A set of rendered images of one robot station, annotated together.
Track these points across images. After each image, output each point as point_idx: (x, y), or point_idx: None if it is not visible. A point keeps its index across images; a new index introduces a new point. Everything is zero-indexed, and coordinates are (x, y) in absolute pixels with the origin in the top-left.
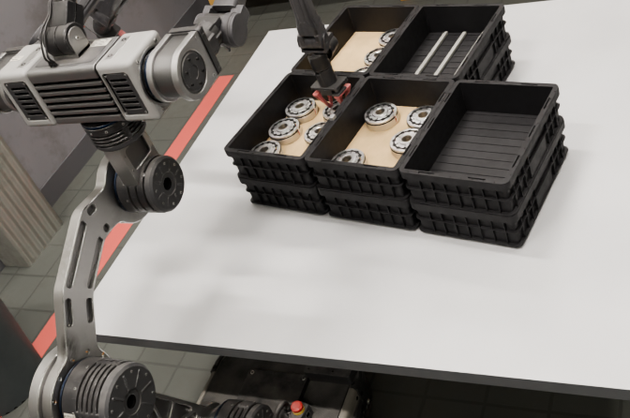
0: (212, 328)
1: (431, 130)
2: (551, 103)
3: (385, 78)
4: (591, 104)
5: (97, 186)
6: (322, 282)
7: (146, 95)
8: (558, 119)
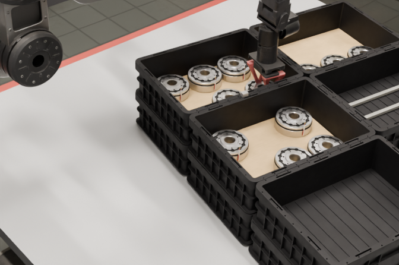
0: (12, 210)
1: (317, 166)
2: None
3: (319, 89)
4: None
5: None
6: (130, 236)
7: None
8: None
